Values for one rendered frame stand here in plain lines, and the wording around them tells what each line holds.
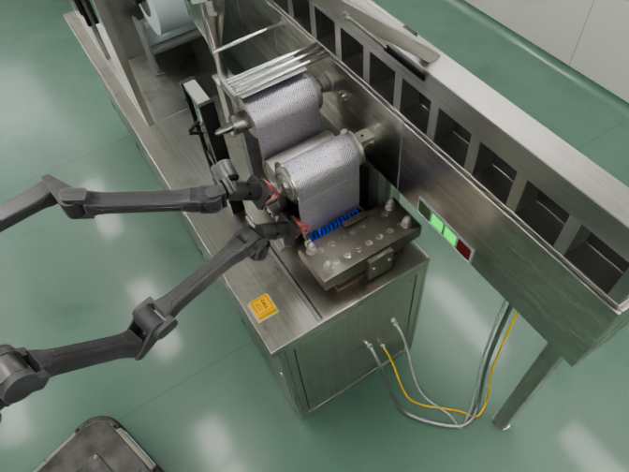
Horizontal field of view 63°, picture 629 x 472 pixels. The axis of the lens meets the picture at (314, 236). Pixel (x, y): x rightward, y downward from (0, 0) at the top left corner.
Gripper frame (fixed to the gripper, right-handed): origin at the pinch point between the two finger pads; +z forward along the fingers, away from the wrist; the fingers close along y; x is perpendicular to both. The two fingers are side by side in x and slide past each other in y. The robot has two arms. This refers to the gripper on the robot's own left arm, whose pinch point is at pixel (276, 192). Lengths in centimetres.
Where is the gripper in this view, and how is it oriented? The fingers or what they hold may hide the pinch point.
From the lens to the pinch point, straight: 165.5
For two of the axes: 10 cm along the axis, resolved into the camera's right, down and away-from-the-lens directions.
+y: 5.7, 7.0, -4.3
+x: 5.3, -7.1, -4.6
